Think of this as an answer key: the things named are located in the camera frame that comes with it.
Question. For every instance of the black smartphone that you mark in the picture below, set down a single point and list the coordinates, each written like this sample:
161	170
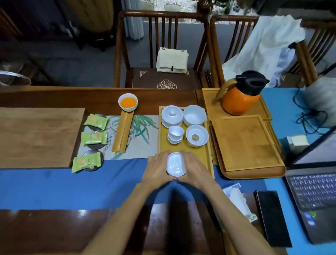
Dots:
273	218

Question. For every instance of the rimmed bamboo tray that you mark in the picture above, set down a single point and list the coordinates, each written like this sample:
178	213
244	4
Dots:
244	142
252	175

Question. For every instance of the open laptop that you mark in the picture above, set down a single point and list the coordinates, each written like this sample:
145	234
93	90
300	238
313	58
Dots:
315	194

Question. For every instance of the pale curtain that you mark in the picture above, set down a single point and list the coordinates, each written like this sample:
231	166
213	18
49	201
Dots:
134	21

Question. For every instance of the dark blue table runner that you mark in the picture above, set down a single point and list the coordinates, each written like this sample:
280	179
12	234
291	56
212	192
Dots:
52	186

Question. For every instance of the white cup of orange tea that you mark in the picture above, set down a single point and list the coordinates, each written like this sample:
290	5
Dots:
128	102

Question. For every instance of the large yellow jar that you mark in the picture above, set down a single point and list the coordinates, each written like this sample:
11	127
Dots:
92	13

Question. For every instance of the person's left hand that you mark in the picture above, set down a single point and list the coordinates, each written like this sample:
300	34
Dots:
155	169

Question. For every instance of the dark patterned seat cushion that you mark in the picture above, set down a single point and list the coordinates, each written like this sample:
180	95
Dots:
147	78

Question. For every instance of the long brown wooden table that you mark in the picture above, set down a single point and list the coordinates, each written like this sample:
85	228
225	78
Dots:
78	228

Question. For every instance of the light blue tablecloth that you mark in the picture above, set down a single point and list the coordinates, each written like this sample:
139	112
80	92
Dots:
283	110

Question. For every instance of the white saucer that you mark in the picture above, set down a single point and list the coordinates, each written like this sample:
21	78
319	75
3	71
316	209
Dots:
176	164

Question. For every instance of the small white box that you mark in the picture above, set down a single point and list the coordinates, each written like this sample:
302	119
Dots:
299	140

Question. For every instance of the green snack packet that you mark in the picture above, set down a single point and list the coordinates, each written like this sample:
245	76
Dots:
93	138
85	163
95	122

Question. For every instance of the white strainer cup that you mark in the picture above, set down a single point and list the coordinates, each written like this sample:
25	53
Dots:
202	139

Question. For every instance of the small white cup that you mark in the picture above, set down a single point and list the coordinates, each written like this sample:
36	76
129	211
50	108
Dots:
174	142
176	130

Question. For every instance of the person's right hand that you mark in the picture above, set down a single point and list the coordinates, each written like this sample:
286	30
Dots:
198	172

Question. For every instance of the white lidded gaiwan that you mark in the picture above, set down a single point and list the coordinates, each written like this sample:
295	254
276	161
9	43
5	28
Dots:
172	115

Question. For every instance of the orange jug with black lid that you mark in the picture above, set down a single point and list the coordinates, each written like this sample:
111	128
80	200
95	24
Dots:
236	103

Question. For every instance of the person's right forearm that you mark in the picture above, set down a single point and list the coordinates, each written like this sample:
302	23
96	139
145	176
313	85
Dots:
236	228

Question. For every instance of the narrow bamboo tea tray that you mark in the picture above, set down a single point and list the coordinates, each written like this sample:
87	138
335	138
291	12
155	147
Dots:
197	155

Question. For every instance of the flat wooden board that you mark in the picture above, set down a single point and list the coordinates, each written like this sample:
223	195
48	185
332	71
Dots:
39	136

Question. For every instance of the white pitcher bowl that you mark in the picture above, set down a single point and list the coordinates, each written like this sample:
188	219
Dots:
194	115

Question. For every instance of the white garment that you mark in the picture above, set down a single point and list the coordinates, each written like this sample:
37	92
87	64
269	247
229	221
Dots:
262	47

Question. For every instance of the person's left forearm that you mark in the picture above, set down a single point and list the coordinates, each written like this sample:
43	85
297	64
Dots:
118	228

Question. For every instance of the wooden slat-back chair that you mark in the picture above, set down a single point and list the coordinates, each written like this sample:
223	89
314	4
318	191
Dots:
216	57
304	60
120	52

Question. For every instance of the bamboo-painted table mat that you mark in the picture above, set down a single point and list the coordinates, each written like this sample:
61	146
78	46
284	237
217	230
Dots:
141	147

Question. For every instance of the cream handbag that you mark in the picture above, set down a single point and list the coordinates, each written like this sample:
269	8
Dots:
170	60

